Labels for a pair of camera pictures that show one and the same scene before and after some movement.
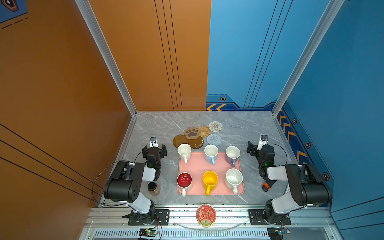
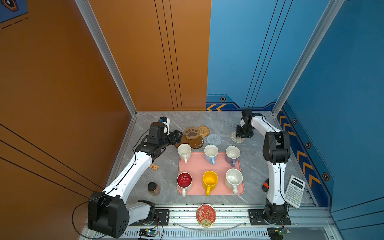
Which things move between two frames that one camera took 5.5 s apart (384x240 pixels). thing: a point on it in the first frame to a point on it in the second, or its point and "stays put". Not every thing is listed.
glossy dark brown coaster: x=196 y=143 stays put
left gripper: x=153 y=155 to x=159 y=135
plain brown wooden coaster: x=179 y=139 stays put
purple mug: x=232 y=154 stays put
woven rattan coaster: x=203 y=131 stays put
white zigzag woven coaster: x=215 y=126 to x=236 y=139
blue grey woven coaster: x=214 y=139 stays put
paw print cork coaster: x=191 y=133 stays put
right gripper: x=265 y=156 to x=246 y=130
